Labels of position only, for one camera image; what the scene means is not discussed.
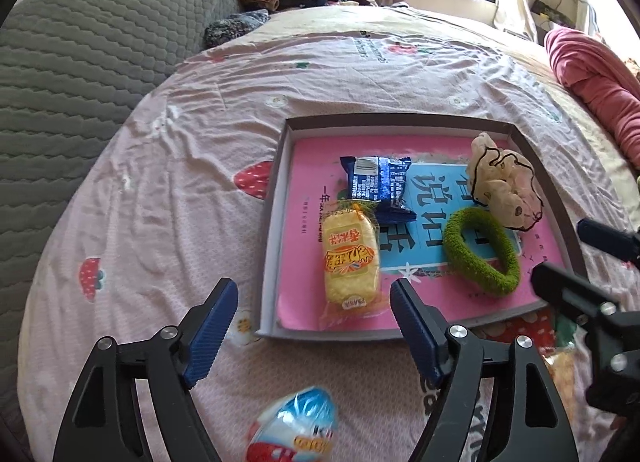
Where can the dark patterned cloth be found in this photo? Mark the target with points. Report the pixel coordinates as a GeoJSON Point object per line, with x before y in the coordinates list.
{"type": "Point", "coordinates": [235, 26]}

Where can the green fuzzy scrunchie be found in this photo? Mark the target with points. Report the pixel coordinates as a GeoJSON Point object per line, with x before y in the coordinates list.
{"type": "Point", "coordinates": [460, 247]}

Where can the shallow grey cardboard box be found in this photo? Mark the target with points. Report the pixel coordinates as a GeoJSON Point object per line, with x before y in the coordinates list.
{"type": "Point", "coordinates": [272, 242]}

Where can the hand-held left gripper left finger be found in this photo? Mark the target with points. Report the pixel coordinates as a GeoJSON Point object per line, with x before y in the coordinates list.
{"type": "Point", "coordinates": [210, 337]}

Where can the grey quilted headboard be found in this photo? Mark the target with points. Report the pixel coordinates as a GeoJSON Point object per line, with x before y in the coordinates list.
{"type": "Point", "coordinates": [90, 66]}

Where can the yellow cake packet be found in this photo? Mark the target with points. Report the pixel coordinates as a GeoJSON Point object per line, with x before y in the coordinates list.
{"type": "Point", "coordinates": [350, 262]}

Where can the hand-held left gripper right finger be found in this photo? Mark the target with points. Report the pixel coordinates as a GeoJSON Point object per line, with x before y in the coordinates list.
{"type": "Point", "coordinates": [415, 337]}

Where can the pink quilt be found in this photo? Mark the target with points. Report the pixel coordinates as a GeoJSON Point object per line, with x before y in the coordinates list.
{"type": "Point", "coordinates": [595, 76]}

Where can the wafer biscuit packet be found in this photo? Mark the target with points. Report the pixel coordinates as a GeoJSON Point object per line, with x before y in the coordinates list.
{"type": "Point", "coordinates": [567, 369]}

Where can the blue snack packet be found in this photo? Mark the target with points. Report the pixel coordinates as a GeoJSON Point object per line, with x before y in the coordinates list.
{"type": "Point", "coordinates": [377, 181]}

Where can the egg-shaped candy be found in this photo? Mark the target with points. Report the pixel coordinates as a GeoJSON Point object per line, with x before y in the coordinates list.
{"type": "Point", "coordinates": [295, 427]}

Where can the cream scrunchie with black trim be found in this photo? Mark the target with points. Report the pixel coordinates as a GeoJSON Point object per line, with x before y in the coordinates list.
{"type": "Point", "coordinates": [505, 181]}

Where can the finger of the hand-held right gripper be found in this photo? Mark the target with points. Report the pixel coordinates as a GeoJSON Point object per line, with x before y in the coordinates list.
{"type": "Point", "coordinates": [570, 292]}
{"type": "Point", "coordinates": [607, 239]}

